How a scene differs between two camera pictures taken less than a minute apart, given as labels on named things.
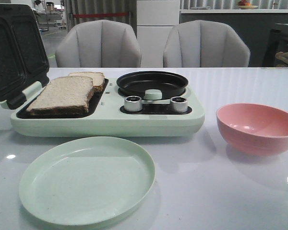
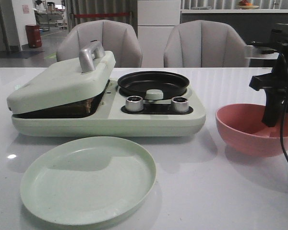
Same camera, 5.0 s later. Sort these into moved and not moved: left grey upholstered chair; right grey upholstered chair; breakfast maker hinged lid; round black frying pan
Moved: breakfast maker hinged lid
Not moved: left grey upholstered chair; round black frying pan; right grey upholstered chair
